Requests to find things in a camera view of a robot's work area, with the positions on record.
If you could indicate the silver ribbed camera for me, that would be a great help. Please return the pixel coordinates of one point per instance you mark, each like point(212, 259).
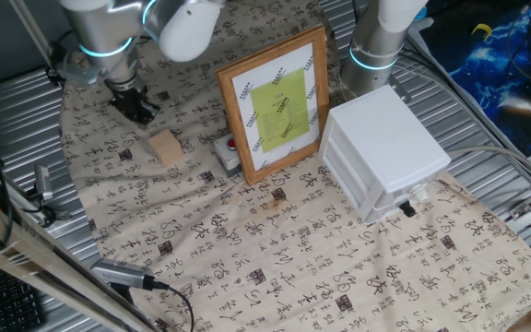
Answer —
point(122, 273)

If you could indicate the beige calligraphy print tablecloth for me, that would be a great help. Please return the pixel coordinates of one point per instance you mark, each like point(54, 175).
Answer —
point(265, 240)

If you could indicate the white plastic drawer cabinet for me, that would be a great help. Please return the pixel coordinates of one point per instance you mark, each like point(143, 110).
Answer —
point(385, 138)

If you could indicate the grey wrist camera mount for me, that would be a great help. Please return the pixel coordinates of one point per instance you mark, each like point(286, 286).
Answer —
point(79, 74)

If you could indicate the grey box with red button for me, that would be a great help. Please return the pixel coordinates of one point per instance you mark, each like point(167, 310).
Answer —
point(227, 154)

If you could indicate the blue space print mat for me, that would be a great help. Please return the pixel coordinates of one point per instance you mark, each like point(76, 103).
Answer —
point(500, 69)

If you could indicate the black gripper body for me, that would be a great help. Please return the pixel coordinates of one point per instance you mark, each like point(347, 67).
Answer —
point(129, 99)

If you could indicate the small silver camera on mount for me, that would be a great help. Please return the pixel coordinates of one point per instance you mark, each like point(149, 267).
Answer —
point(43, 182)

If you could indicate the thin metal pole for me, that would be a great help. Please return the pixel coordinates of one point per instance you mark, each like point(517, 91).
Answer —
point(32, 30)

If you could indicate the black keyboard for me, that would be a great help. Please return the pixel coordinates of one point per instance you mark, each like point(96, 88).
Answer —
point(9, 302)

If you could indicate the aluminium frame bar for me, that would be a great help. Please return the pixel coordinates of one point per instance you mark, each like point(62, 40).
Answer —
point(39, 258)

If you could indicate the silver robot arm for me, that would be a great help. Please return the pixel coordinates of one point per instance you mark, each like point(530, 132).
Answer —
point(104, 27)

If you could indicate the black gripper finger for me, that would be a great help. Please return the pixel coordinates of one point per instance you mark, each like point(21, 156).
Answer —
point(134, 115)
point(149, 111)

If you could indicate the small black plug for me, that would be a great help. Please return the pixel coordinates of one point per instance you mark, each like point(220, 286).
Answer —
point(407, 209)

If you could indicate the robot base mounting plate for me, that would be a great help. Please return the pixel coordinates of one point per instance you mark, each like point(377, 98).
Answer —
point(399, 90)

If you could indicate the light wooden cube block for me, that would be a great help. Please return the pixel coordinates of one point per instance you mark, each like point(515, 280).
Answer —
point(166, 147)

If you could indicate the wooden picture frame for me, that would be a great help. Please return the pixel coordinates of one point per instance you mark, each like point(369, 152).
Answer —
point(242, 120)

